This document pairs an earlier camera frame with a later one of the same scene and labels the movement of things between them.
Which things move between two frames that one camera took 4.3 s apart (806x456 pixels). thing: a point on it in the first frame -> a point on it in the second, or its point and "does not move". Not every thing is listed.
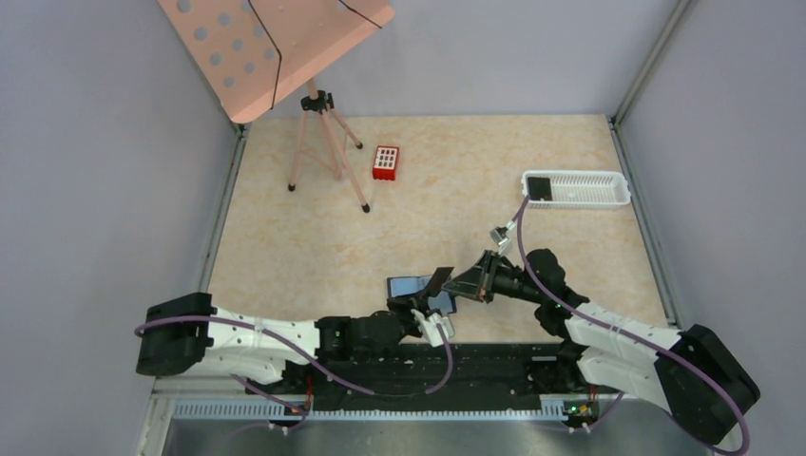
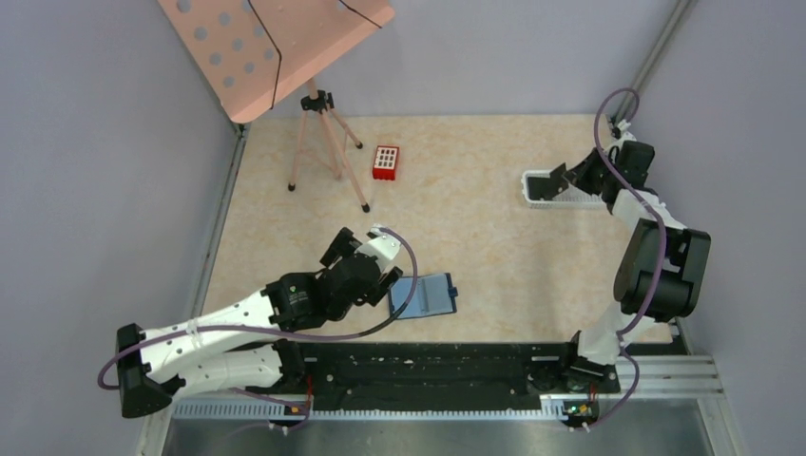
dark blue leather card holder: [411, 286] does not move
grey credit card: [438, 279] -> [558, 182]
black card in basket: [539, 187] does not move
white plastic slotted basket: [580, 190] does not move
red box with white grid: [385, 162] does not move
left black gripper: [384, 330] -> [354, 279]
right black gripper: [489, 277] -> [583, 174]
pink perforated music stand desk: [251, 52] does not move
